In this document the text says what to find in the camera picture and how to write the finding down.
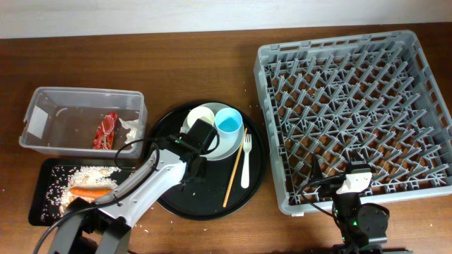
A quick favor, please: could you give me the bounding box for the white label on bin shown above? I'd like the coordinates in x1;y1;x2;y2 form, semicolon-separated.
28;106;48;139

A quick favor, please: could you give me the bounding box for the spilled rice food waste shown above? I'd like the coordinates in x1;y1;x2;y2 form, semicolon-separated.
39;166;120;222

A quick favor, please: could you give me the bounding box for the red snack wrapper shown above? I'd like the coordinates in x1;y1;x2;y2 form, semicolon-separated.
93;112;118;150

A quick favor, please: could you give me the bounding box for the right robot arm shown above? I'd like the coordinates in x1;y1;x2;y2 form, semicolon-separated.
300;152;409;253

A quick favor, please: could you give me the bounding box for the wooden chopstick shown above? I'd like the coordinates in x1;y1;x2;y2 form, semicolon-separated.
222;128;248;208

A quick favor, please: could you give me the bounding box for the light blue cup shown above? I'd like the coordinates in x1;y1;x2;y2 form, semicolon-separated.
215;107;243;140

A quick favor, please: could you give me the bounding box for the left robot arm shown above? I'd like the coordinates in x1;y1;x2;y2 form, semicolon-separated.
33;119;220;253

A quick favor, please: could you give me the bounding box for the black rectangular tray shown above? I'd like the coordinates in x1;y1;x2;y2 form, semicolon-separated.
28;159;131;226

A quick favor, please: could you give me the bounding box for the orange carrot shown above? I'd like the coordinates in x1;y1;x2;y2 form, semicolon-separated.
69;187;111;199

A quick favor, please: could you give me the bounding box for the white plastic fork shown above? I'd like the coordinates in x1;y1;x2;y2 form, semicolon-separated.
241;134;252;188

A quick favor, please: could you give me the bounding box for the round black serving tray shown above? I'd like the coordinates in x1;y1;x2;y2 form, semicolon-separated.
157;113;268;221

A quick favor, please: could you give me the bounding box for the grey dishwasher rack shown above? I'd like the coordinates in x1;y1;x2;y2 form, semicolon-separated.
254;30;451;217

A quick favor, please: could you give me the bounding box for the clear plastic waste bin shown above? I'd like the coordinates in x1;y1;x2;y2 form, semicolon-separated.
19;87;148;158

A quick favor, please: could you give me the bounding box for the pale green plate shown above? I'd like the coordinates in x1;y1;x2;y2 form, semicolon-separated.
201;102;244;161

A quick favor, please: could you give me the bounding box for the cream cup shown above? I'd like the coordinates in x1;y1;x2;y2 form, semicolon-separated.
187;106;215;128

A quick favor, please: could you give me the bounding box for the white tissue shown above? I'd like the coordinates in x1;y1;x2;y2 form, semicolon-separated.
119;118;144;144

